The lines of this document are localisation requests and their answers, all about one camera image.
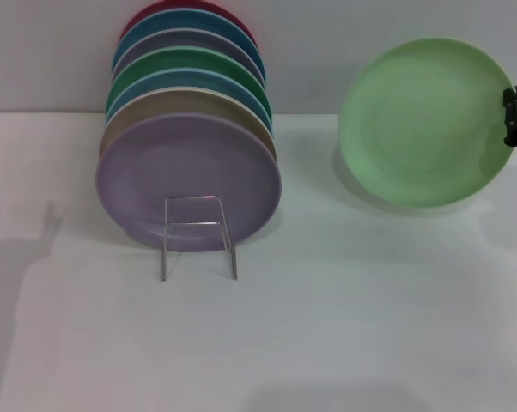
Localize light green plate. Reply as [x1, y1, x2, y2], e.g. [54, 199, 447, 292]
[338, 37, 515, 209]

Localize lilac plate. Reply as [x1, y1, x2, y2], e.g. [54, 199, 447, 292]
[94, 111, 283, 253]

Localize beige plate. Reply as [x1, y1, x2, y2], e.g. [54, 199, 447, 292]
[98, 85, 279, 164]

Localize light blue plate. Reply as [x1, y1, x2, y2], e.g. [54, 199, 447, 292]
[105, 66, 273, 130]

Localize maroon red plate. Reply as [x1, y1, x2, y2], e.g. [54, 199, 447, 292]
[119, 0, 256, 44]

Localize dark green plate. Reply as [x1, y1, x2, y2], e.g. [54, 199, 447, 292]
[106, 46, 271, 117]

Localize grey purple plate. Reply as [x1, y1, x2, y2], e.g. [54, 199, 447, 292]
[111, 28, 268, 87]

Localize teal blue plate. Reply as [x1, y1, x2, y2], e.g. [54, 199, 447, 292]
[111, 9, 266, 82]

